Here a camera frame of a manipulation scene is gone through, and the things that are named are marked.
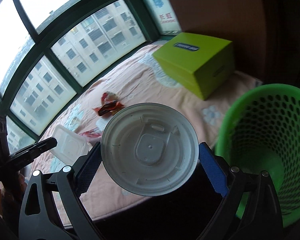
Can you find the pink red foil packet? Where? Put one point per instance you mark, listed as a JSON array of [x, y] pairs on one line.
[[92, 136]]

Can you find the green window frame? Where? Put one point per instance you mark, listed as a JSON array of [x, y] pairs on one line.
[[52, 50]]

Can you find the green plastic mesh wastebasket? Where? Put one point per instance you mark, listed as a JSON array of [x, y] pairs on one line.
[[261, 131]]

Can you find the pink cartoon bed blanket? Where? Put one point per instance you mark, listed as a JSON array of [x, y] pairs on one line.
[[140, 79]]

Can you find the orange snack bag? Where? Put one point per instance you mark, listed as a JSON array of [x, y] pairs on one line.
[[109, 107]]

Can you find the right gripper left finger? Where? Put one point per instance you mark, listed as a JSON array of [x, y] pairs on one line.
[[39, 216]]

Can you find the person's left hand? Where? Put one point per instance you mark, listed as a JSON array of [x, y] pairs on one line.
[[8, 202]]

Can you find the crumpled red white wrapper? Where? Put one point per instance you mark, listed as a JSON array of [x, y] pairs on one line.
[[108, 97]]

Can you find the clear square plastic container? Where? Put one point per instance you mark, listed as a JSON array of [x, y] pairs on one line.
[[70, 146]]

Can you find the grey round plastic lid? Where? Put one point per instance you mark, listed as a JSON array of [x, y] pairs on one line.
[[149, 149]]

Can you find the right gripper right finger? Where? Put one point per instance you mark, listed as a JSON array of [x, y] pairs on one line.
[[250, 206]]

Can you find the lime green cardboard box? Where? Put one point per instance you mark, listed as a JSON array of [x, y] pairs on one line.
[[199, 63]]

